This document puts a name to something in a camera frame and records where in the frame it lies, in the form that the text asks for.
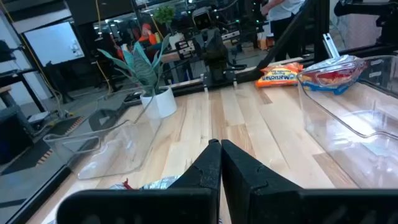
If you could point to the silver red blue noodle packet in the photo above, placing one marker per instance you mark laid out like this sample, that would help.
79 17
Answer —
332 77

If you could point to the black box with white labels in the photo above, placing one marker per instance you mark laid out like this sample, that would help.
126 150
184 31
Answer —
185 49

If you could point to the clear plastic bin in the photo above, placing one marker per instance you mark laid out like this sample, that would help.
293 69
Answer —
342 149
118 155

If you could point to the black hazard-striped floor mat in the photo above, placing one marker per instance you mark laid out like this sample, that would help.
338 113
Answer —
18 158

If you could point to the green leafy artificial plant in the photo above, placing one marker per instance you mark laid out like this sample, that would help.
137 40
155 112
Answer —
143 71

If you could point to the orange Maruchan noodle packet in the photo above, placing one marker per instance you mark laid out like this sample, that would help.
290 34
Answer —
278 77

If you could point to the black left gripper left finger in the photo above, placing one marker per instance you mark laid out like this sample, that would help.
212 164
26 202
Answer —
186 205

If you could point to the person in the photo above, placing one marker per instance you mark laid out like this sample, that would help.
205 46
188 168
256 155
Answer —
284 18
148 35

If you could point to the silver metal bracket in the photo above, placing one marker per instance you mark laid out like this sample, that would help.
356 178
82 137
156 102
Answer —
330 45

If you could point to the small green bushy plant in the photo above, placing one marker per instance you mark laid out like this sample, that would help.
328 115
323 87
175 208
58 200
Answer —
164 15

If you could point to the white wall board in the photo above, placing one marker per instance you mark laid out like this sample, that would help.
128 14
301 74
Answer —
54 42

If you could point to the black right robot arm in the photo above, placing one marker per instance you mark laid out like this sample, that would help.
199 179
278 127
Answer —
214 53

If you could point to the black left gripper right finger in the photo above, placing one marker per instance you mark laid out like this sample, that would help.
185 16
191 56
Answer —
264 205

